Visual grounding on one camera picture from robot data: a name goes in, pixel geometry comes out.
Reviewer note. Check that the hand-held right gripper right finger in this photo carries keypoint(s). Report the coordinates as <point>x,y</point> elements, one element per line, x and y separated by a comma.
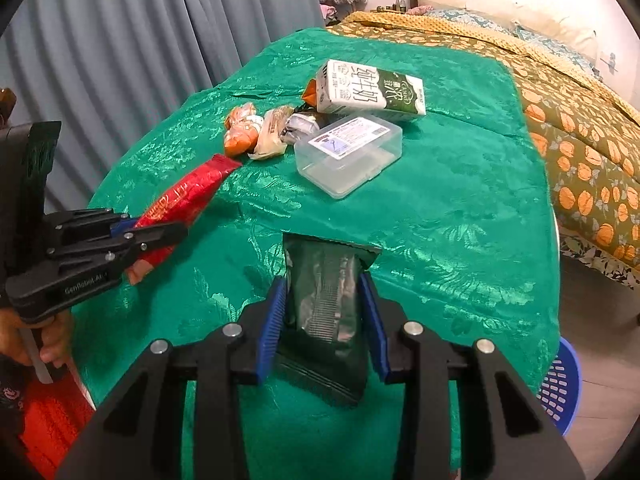
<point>372,320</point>

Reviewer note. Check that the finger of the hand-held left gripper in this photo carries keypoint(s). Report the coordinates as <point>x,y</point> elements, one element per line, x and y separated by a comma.
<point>155,236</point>
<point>122,227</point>

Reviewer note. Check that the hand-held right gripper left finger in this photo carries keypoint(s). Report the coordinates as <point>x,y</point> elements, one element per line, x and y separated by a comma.
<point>272,320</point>

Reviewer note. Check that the red snack packet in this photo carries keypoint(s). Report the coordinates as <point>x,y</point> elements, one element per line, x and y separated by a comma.
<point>180,200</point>

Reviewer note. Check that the dark green packet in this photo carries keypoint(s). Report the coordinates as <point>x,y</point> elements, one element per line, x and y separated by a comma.
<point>322,285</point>

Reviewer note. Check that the orange sausage wrapper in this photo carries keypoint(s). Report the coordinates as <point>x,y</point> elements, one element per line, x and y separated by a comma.
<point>237,142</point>
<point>242,115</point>

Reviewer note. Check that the clear plastic box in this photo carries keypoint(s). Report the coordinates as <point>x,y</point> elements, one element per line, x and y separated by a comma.
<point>345,170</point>

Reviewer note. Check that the beige packet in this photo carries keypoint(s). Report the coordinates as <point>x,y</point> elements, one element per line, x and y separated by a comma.
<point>270,135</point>

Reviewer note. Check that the silver packet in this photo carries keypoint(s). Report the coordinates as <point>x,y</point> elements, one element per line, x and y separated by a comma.
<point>300,127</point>

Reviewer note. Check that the blue plastic basket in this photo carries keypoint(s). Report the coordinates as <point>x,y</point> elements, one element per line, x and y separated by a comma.
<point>560,390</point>

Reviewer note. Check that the orange snack packet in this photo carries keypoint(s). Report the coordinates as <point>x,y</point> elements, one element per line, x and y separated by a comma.
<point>310,94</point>

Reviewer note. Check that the white and green milk carton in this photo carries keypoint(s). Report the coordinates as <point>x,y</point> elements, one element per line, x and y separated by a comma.
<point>365,90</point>

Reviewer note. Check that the person's left hand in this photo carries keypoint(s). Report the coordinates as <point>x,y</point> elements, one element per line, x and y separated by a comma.
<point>55,342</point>

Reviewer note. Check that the green floral tablecloth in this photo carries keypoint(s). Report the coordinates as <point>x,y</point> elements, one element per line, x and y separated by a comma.
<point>425,235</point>

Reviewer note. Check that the orange-red fuzzy garment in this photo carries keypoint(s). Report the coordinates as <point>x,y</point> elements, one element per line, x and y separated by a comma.
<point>50,425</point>

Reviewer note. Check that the brown object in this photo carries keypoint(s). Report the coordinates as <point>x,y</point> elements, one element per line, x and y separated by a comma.
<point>6,105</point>

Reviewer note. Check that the blue-grey curtain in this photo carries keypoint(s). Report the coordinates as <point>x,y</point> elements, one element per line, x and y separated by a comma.
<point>150,35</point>

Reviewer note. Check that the black and white floral bedsheet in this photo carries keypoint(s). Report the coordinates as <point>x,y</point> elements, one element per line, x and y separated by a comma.
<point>600,266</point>

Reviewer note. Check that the bed with orange patterned quilt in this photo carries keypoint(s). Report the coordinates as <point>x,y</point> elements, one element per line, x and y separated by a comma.
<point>590,160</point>

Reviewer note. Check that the pink cloth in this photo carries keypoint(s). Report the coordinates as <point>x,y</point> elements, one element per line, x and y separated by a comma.
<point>420,10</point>

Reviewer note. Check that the small bottles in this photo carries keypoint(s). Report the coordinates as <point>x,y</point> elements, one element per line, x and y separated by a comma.
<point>392,6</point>

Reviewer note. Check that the teal patterned pillow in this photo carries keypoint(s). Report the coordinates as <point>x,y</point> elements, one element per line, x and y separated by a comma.
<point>555,47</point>
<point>465,17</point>

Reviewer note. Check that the beige headboard cushion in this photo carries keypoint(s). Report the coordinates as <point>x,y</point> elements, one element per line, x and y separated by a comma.
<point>500,0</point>

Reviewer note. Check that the blue wall switch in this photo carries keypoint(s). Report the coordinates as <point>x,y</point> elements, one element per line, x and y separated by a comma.
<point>610,65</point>

